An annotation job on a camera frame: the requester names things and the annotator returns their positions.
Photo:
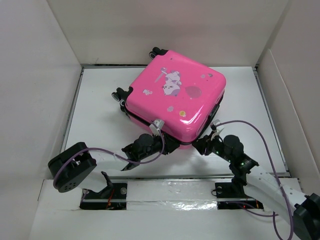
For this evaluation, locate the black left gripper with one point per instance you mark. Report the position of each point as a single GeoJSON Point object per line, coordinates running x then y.
{"type": "Point", "coordinates": [169, 144]}

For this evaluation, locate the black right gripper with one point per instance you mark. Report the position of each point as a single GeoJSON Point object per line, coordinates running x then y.
{"type": "Point", "coordinates": [205, 142]}

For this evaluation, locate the pink hard-shell suitcase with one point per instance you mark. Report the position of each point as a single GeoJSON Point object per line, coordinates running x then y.
{"type": "Point", "coordinates": [181, 92]}

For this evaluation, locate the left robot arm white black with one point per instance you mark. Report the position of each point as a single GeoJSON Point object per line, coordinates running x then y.
{"type": "Point", "coordinates": [73, 166]}

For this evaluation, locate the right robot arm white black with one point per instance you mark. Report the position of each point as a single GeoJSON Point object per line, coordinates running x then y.
{"type": "Point", "coordinates": [295, 207]}

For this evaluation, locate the white foam block with tape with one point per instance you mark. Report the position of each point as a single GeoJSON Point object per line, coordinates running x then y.
{"type": "Point", "coordinates": [171, 195]}

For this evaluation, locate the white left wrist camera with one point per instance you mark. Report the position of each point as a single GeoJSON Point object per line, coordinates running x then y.
{"type": "Point", "coordinates": [156, 127]}

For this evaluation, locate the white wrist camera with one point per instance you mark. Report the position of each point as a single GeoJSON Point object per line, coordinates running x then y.
{"type": "Point", "coordinates": [217, 127]}
{"type": "Point", "coordinates": [156, 127]}

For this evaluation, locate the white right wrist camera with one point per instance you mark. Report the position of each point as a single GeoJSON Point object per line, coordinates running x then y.
{"type": "Point", "coordinates": [217, 127]}

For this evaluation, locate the black metal base rail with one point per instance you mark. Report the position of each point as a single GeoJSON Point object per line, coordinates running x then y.
{"type": "Point", "coordinates": [115, 198]}

